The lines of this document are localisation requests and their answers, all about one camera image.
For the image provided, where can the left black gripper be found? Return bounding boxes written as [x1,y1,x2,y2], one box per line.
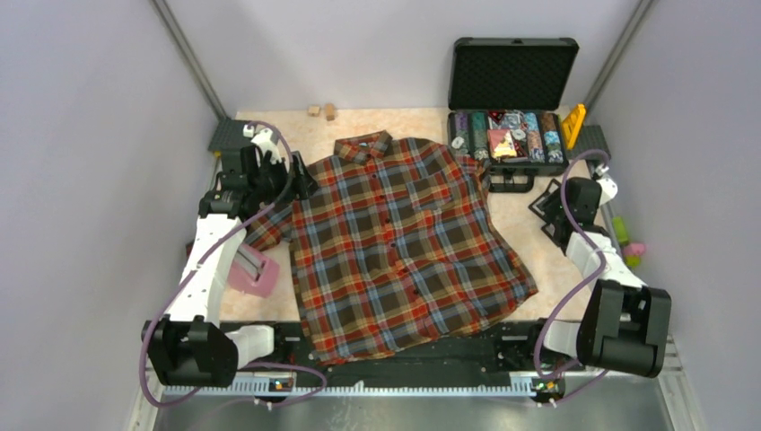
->
[249,151,319,206]

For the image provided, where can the plaid flannel shirt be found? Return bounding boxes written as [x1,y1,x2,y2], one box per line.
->
[247,131,538,364]

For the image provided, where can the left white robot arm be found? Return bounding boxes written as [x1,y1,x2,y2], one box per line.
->
[140,119,318,388]

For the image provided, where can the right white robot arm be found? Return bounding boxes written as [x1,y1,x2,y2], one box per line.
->
[526,174,672,378]

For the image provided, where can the black brooch display tray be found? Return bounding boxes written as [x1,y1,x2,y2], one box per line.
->
[528,178,566,248]

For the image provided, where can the right grey baseplate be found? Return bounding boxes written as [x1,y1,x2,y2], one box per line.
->
[565,125,611,161]

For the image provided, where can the grey baseplate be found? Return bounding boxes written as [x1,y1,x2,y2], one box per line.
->
[565,125,611,161]
[207,118,252,153]

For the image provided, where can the yellow plastic toy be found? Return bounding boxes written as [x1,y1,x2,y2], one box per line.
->
[561,103,587,150]

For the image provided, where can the wooden block right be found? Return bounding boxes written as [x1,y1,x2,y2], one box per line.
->
[324,103,337,121]

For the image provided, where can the green pink toy pieces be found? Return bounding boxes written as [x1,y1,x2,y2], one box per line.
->
[611,216,646,268]

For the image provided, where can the left grey baseplate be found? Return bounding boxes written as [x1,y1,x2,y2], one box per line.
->
[207,118,252,153]

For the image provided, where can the pink metronome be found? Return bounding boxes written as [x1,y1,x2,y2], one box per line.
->
[227,244,280,298]

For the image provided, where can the black poker chip case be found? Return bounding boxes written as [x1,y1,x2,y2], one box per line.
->
[447,37,580,193]

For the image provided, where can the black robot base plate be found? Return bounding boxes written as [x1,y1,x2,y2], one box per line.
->
[232,321,590,391]

